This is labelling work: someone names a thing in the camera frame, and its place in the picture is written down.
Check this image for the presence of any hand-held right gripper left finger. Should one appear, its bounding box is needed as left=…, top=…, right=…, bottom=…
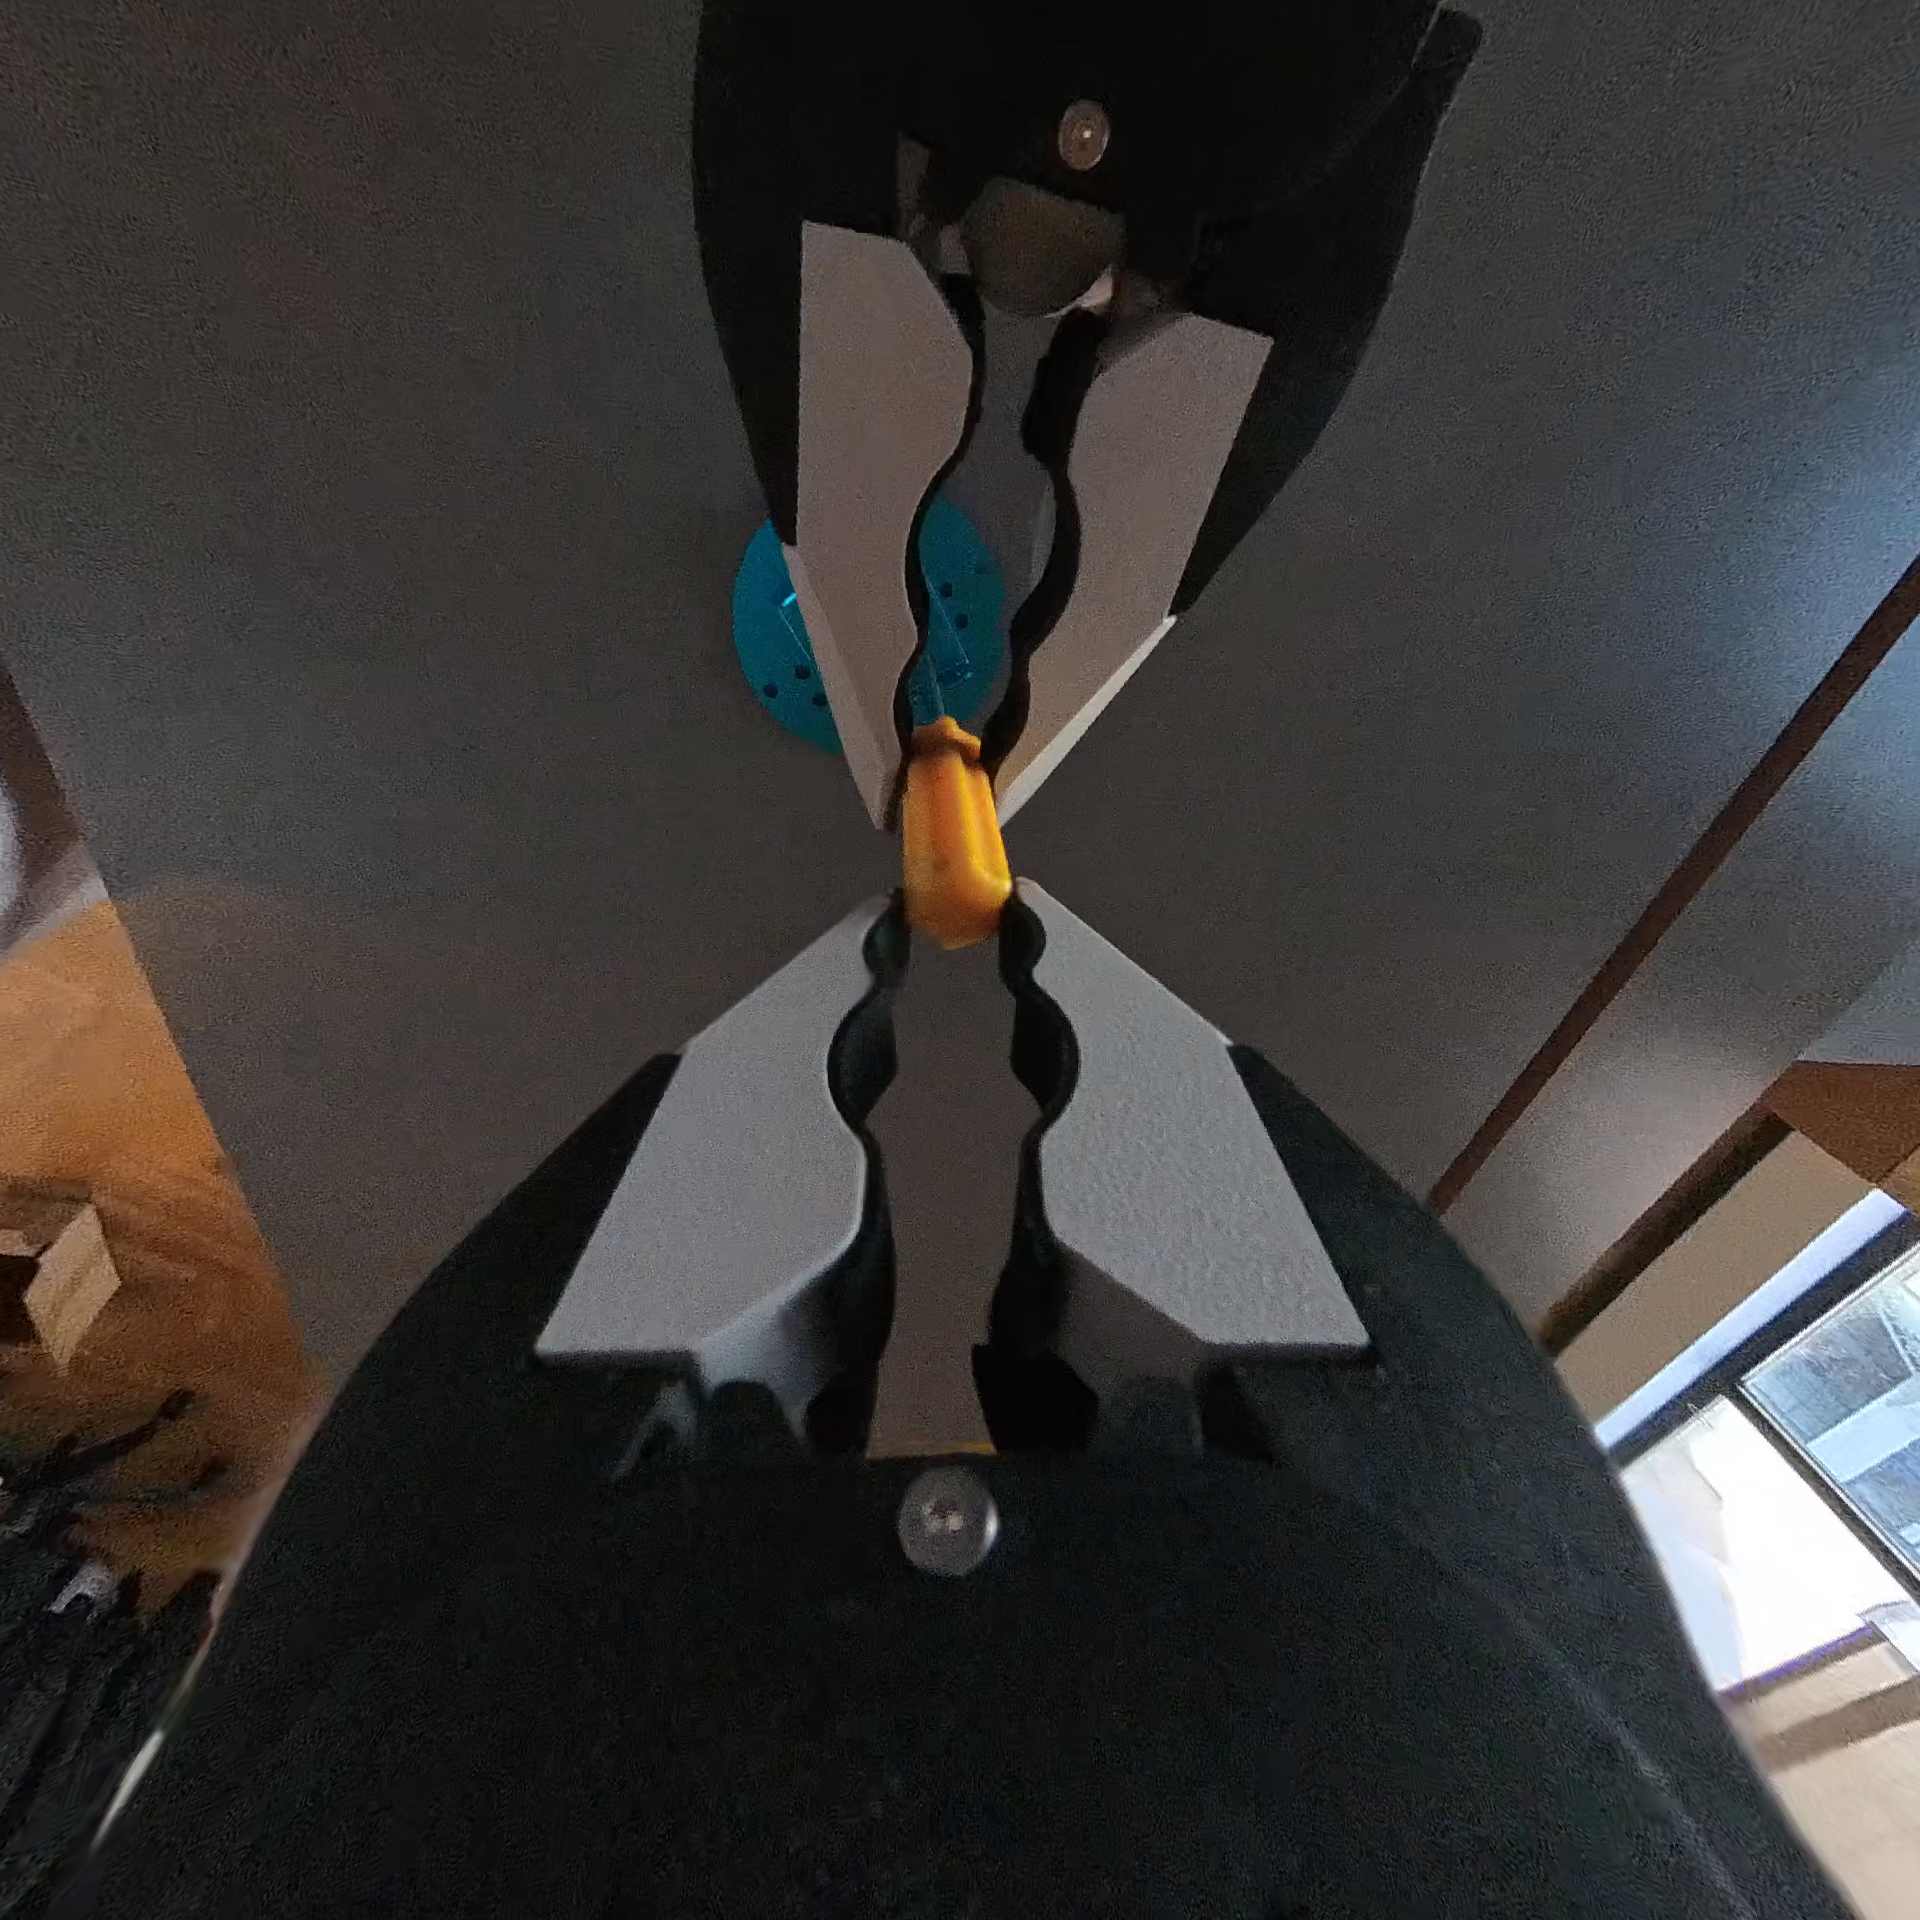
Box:
left=533, top=891, right=912, bottom=1458

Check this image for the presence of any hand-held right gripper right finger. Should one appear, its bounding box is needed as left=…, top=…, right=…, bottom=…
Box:
left=973, top=876, right=1374, bottom=1453

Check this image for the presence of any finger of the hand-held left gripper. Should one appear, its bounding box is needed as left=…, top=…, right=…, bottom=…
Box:
left=978, top=306, right=1277, bottom=824
left=780, top=219, right=991, bottom=832

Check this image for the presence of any blue round metal plate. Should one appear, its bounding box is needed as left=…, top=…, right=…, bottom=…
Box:
left=732, top=502, right=1009, bottom=755

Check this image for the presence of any orange handled screwdriver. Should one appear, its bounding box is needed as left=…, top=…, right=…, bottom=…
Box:
left=895, top=682, right=1016, bottom=951

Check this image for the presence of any grey desk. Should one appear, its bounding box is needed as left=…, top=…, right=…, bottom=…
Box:
left=0, top=0, right=1920, bottom=1442

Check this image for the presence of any large window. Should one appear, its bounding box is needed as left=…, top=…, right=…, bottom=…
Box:
left=1603, top=1214, right=1920, bottom=1698

